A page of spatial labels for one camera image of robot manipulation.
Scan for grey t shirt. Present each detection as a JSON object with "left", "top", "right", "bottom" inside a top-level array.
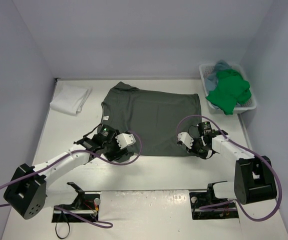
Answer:
[{"left": 101, "top": 82, "right": 201, "bottom": 157}]

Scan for white t shirt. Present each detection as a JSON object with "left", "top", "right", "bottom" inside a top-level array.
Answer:
[{"left": 50, "top": 84, "right": 92, "bottom": 116}]

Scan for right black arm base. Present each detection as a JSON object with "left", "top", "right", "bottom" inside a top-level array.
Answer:
[{"left": 189, "top": 183, "right": 239, "bottom": 221}]

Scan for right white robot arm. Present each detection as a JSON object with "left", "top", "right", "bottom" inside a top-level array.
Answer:
[{"left": 177, "top": 121, "right": 277, "bottom": 206}]

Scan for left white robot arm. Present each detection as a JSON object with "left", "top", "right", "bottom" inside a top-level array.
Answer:
[{"left": 4, "top": 124, "right": 136, "bottom": 220}]

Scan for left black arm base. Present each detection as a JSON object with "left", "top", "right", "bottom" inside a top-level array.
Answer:
[{"left": 51, "top": 181, "right": 101, "bottom": 238}]

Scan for green t shirt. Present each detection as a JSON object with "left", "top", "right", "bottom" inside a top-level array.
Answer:
[{"left": 206, "top": 69, "right": 251, "bottom": 115}]

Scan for teal cloth in basket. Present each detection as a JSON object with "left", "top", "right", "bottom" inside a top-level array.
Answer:
[{"left": 206, "top": 60, "right": 232, "bottom": 92}]

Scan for white plastic basket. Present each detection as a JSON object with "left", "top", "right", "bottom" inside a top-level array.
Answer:
[{"left": 199, "top": 61, "right": 256, "bottom": 114}]

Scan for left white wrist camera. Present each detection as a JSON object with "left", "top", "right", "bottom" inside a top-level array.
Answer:
[{"left": 115, "top": 133, "right": 136, "bottom": 150}]

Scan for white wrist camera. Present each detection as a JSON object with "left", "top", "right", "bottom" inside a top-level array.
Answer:
[
  {"left": 177, "top": 132, "right": 194, "bottom": 151},
  {"left": 115, "top": 133, "right": 136, "bottom": 150}
]

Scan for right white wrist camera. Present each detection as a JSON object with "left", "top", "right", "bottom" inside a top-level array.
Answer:
[{"left": 177, "top": 132, "right": 194, "bottom": 151}]

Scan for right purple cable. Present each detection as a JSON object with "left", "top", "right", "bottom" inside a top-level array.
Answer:
[{"left": 176, "top": 114, "right": 282, "bottom": 222}]

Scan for purple cable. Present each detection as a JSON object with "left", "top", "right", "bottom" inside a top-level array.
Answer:
[
  {"left": 0, "top": 129, "right": 143, "bottom": 229},
  {"left": 176, "top": 114, "right": 282, "bottom": 222}
]

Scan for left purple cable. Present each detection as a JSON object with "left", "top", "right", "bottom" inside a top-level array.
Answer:
[{"left": 0, "top": 129, "right": 143, "bottom": 229}]

